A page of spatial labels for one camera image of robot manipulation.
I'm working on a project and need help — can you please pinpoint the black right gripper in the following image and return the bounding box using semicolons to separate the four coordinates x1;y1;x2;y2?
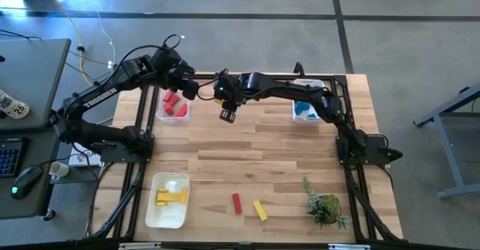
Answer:
214;73;248;124

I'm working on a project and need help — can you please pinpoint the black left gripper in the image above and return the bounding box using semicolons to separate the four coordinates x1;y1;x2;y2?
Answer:
151;48;200;101

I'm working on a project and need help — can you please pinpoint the blue arch block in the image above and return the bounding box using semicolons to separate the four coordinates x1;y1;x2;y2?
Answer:
294;101;311;116

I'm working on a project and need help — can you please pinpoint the yellow long block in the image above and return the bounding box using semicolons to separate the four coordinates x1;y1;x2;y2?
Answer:
164;191;184;203
253;200;269;222

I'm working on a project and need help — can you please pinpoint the clear plastic bin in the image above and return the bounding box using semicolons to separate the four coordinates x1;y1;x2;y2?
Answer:
155;86;191;125

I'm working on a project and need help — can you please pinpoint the white plastic tray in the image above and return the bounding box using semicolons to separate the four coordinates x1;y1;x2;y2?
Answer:
144;172;191;230

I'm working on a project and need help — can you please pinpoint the white printed box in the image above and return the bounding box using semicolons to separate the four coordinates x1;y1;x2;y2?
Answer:
68;150;103;167

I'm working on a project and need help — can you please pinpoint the green potted plant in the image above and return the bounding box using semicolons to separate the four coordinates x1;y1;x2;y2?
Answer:
301;176;353;231

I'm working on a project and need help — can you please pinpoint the small white cup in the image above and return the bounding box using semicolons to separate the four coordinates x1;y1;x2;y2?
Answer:
48;161;71;182

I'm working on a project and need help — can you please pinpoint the grey desk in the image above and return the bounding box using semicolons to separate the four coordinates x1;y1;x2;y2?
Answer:
0;38;72;221

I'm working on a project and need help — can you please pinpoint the black computer mouse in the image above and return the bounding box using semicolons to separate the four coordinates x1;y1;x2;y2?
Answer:
10;165;44;200

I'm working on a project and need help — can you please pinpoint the black keyboard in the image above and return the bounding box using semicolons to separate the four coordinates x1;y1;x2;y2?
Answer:
0;136;24;179

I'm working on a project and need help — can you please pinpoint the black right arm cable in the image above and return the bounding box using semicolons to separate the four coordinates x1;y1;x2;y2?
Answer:
196;68;230;102

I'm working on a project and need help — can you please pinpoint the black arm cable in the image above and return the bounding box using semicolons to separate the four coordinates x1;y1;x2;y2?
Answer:
196;68;230;102
108;34;182;78

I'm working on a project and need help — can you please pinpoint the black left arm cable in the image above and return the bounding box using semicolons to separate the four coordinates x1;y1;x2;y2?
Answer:
108;34;182;78

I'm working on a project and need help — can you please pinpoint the white bin with handle slot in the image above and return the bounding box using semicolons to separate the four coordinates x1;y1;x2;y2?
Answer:
291;77;328;125

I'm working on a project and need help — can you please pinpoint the white floor cable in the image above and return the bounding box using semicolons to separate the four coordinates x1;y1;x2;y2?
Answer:
95;11;118;69

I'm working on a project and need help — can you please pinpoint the yellow floor cable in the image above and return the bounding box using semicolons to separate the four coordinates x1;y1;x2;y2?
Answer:
35;0;95;88

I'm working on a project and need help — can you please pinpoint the black aluminium table frame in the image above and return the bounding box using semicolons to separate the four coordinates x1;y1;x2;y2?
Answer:
85;71;404;250

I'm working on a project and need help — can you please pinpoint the silver frame bracket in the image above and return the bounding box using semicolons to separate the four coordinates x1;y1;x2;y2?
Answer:
118;242;162;250
328;243;371;250

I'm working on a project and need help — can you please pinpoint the blue-grey table frame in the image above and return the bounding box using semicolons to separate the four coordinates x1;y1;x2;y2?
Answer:
413;83;480;200

